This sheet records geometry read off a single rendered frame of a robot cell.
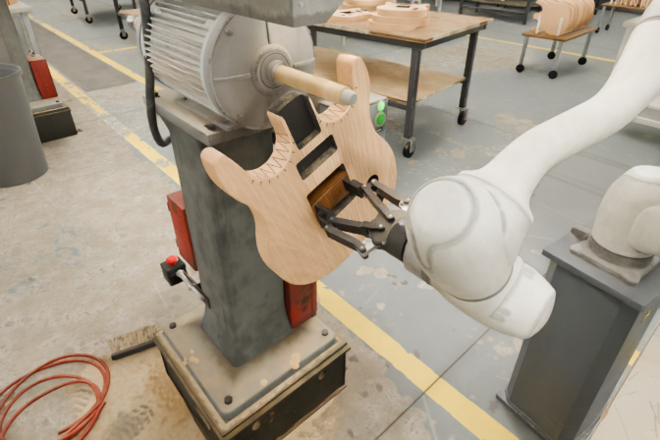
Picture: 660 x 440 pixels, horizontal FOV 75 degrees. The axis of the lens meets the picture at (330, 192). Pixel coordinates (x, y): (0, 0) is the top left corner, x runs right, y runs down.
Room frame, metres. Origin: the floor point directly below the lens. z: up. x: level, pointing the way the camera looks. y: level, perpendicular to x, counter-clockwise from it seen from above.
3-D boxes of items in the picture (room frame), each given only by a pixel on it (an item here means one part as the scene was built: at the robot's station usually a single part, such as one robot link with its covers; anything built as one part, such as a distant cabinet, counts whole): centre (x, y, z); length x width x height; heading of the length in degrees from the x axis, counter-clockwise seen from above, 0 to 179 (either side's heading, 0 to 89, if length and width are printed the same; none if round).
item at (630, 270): (0.97, -0.79, 0.73); 0.22 x 0.18 x 0.06; 34
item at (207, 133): (1.05, 0.29, 1.11); 0.36 x 0.24 x 0.04; 42
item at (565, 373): (0.95, -0.81, 0.35); 0.28 x 0.28 x 0.70; 34
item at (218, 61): (1.00, 0.24, 1.25); 0.41 x 0.27 x 0.26; 42
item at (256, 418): (1.05, 0.29, 0.12); 0.61 x 0.51 x 0.25; 132
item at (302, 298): (1.16, 0.16, 0.49); 0.25 x 0.12 x 0.37; 42
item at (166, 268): (1.09, 0.49, 0.46); 0.25 x 0.07 x 0.08; 42
